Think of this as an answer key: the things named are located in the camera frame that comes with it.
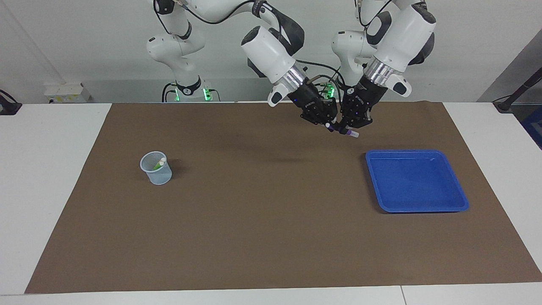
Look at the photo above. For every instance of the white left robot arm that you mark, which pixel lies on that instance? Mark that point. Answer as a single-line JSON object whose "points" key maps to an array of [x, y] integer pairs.
{"points": [[402, 34]]}

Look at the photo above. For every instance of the pale blue mesh pen cup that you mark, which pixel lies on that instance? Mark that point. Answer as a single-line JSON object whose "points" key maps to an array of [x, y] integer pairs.
{"points": [[159, 178]]}

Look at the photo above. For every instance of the blue plastic tray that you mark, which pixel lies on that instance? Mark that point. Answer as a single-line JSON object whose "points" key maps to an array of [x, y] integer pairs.
{"points": [[415, 186]]}

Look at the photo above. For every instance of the white power strip box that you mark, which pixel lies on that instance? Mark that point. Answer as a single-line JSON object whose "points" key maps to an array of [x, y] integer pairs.
{"points": [[63, 91]]}

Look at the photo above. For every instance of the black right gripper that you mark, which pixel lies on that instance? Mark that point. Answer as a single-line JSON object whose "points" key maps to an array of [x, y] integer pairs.
{"points": [[315, 106]]}

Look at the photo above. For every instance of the green highlighter pen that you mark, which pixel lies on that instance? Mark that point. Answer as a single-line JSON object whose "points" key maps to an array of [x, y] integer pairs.
{"points": [[157, 167]]}

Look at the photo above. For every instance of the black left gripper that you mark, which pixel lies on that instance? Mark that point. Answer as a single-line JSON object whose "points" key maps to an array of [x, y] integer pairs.
{"points": [[360, 103]]}

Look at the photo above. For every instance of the brown table mat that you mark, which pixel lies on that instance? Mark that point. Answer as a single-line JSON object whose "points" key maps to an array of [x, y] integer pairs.
{"points": [[271, 220]]}

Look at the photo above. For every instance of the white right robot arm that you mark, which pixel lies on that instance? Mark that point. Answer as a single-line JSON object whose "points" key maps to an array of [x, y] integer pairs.
{"points": [[271, 51]]}

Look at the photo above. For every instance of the black camera stand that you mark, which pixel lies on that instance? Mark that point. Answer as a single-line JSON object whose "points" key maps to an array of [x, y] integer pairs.
{"points": [[518, 91]]}

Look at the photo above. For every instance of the purple highlighter pen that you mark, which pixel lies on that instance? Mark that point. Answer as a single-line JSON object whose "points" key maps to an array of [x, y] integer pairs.
{"points": [[352, 134]]}

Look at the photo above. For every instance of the black clamp mount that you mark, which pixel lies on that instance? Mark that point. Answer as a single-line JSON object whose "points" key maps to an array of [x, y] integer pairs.
{"points": [[6, 108]]}

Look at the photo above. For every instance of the blue crate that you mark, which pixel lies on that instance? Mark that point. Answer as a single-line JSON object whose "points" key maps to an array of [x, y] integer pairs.
{"points": [[534, 127]]}

